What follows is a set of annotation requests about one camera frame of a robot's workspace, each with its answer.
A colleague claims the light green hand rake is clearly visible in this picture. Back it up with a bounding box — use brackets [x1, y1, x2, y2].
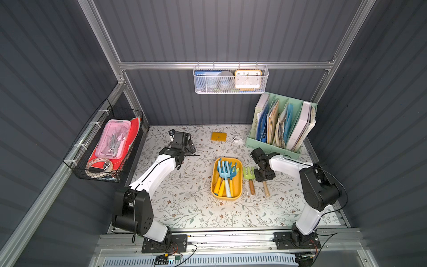
[243, 166, 256, 195]

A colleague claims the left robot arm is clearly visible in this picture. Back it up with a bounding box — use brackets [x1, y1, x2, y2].
[111, 129, 196, 245]

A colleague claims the blue rake yellow handle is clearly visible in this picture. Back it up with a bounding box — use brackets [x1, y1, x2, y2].
[229, 162, 240, 198]

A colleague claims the black wire side basket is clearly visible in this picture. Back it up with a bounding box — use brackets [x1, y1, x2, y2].
[63, 101, 144, 183]

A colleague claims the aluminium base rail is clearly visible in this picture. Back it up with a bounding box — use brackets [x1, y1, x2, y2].
[89, 227, 380, 267]

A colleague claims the grey tape roll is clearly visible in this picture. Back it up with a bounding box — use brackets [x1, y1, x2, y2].
[217, 71, 235, 92]

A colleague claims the blue box in basket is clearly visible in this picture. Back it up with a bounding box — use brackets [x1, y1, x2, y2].
[193, 70, 221, 92]

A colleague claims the pink tool case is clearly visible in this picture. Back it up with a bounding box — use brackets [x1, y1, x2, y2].
[95, 120, 131, 160]

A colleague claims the blue fork yellow handle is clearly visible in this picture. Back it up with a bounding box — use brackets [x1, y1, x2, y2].
[214, 159, 225, 196]

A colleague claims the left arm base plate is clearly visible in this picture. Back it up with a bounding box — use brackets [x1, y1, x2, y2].
[141, 234, 188, 254]

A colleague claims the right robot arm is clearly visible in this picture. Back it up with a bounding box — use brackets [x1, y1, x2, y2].
[251, 148, 346, 242]

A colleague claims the blue folder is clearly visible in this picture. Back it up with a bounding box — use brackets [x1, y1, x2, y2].
[282, 103, 294, 147]

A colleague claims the light blue hand rake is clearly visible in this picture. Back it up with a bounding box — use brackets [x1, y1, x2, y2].
[221, 160, 231, 198]

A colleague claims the white binder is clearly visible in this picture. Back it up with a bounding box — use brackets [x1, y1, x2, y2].
[286, 101, 316, 152]

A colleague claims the green file organizer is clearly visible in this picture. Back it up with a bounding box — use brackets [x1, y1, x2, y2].
[246, 92, 304, 159]

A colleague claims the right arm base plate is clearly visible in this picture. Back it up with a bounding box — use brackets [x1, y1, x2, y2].
[272, 231, 321, 250]

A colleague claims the white wire hanging basket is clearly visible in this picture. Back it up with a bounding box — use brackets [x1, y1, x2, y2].
[193, 64, 270, 95]

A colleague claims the yellow storage box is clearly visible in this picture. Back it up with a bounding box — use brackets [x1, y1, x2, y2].
[211, 158, 243, 201]

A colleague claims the dark green hand rake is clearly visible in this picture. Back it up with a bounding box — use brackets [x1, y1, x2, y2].
[262, 181, 270, 197]

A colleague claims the yellow wallet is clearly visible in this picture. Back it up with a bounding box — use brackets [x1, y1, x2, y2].
[211, 132, 227, 142]

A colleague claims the yellow alarm clock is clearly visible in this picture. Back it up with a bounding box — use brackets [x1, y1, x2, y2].
[235, 70, 262, 90]

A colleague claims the clear tape roll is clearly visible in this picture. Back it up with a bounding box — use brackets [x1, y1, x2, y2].
[91, 158, 113, 172]

